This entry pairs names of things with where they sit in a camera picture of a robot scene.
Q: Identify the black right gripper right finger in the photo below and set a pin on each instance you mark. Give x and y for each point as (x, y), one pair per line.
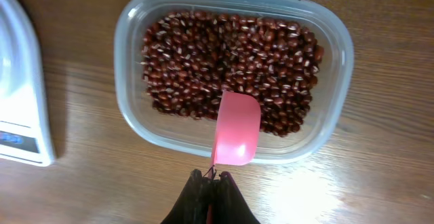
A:
(228, 204)

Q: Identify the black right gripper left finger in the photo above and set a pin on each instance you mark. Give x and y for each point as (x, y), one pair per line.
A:
(191, 207)

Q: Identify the pink measuring scoop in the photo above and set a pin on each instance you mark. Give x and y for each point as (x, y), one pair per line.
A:
(236, 134)

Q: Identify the white digital kitchen scale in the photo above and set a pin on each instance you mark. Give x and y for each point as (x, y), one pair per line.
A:
(25, 128)

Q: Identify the red adzuki beans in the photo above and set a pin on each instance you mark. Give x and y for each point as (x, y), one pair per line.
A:
(191, 58)

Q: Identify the clear plastic bean container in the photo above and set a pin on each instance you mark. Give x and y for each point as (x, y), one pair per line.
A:
(196, 136)

